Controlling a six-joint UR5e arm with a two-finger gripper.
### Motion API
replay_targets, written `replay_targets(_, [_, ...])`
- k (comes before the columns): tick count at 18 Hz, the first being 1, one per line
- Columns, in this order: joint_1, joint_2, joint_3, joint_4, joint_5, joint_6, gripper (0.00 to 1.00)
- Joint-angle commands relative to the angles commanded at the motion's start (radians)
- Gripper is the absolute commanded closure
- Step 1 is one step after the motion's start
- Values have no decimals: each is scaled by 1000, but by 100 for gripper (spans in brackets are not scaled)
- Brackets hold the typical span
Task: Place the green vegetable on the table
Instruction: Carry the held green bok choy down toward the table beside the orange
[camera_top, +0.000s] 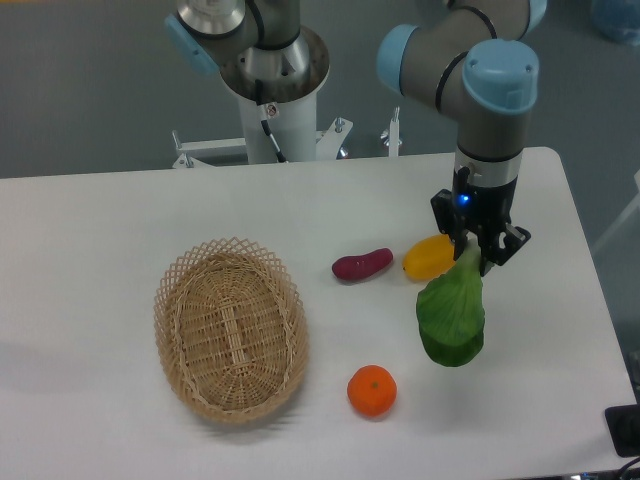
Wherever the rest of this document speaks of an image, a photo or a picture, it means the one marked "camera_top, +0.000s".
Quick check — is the purple sweet potato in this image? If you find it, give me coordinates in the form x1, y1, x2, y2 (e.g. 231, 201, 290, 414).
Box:
331, 248, 394, 283

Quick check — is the blue object top right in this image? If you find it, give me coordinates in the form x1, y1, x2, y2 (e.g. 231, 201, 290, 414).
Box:
590, 0, 639, 46

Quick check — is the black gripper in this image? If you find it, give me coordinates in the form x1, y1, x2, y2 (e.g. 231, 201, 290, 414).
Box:
431, 167, 531, 276

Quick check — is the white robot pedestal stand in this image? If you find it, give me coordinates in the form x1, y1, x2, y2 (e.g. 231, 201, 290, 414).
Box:
170, 74, 404, 169

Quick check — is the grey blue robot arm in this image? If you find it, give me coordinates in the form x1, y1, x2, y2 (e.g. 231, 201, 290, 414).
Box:
164, 1, 546, 273

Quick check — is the green leafy vegetable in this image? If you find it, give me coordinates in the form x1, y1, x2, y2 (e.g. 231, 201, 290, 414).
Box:
416, 246, 485, 368

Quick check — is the black device at table edge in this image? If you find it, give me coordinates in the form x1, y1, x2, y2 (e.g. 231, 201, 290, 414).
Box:
604, 404, 639, 458

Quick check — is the yellow mango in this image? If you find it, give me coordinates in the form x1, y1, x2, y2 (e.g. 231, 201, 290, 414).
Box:
402, 234, 455, 281

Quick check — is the woven wicker basket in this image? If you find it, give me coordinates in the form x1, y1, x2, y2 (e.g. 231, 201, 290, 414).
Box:
154, 237, 309, 425

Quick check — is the orange tangerine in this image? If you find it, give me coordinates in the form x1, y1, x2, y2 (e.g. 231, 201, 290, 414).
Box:
347, 365, 397, 418

